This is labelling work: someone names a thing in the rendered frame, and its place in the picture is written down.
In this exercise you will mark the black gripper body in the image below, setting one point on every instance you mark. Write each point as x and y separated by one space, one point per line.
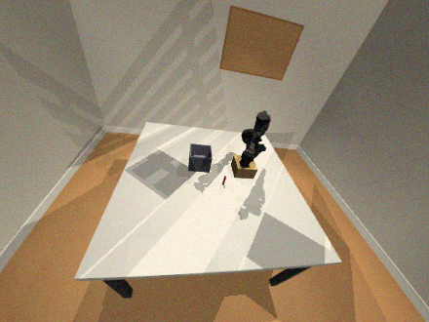
258 133

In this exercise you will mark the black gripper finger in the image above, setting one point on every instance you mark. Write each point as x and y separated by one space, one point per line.
249 140
257 151

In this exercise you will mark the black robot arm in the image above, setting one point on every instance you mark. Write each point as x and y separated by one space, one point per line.
262 122

